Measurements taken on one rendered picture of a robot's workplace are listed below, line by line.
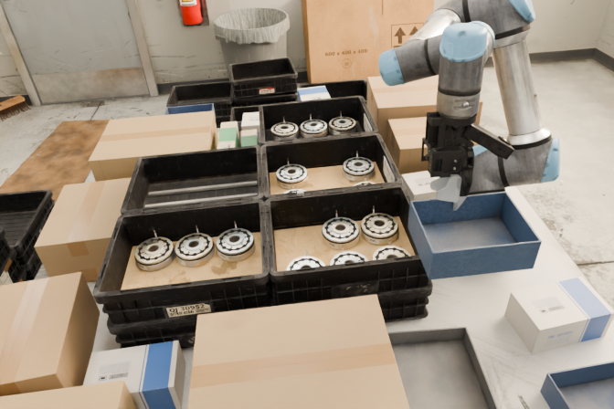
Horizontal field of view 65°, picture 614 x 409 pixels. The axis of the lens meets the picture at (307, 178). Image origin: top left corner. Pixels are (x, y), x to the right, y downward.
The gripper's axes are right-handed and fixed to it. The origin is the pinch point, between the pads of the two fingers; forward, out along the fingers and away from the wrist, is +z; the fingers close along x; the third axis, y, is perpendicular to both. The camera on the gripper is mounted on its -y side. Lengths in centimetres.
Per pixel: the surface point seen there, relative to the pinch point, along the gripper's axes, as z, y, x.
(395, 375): 23.8, 16.7, 21.3
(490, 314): 41.1, -15.2, -8.2
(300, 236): 26, 33, -28
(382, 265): 18.8, 14.2, -4.9
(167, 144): 15, 77, -73
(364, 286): 25.7, 18.3, -6.0
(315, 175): 23, 26, -58
